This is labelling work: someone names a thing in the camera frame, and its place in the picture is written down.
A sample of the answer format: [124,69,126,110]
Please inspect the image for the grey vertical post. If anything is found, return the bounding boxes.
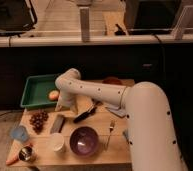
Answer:
[79,6,90,42]

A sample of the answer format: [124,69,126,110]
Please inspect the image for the purple bowl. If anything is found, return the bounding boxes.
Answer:
[69,126,99,157]

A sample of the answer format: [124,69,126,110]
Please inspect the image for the blue sponge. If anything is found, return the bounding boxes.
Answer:
[123,129,129,143]

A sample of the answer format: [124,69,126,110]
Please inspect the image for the orange carrot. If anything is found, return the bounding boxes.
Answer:
[5,143,33,166]

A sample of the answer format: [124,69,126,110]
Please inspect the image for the grey folded cloth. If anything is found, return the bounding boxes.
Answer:
[105,104,126,118]

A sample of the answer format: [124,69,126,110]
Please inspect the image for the purple grapes bunch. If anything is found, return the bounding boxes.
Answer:
[29,111,48,134]

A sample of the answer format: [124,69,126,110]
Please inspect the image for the metal cup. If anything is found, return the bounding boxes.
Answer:
[18,146,36,162]

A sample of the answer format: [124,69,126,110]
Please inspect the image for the red bowl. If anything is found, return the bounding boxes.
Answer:
[102,77,122,85]

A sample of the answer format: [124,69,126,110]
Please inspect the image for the white paper cup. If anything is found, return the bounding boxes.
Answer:
[49,133,65,153]

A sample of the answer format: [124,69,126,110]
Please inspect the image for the orange peach fruit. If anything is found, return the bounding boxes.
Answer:
[48,90,59,101]

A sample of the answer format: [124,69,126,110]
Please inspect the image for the green plastic tray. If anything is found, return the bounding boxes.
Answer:
[20,74,58,110]

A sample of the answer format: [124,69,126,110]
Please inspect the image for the black monitor right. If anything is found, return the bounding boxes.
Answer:
[124,0,181,35]

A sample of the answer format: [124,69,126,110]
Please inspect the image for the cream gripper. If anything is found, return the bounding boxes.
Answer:
[55,101,78,114]

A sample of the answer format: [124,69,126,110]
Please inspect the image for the grey eraser block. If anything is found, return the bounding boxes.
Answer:
[50,115,65,134]

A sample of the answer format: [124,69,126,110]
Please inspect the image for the silver fork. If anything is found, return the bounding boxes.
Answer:
[105,120,115,150]

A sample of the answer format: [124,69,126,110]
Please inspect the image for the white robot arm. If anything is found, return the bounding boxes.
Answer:
[55,68,188,171]

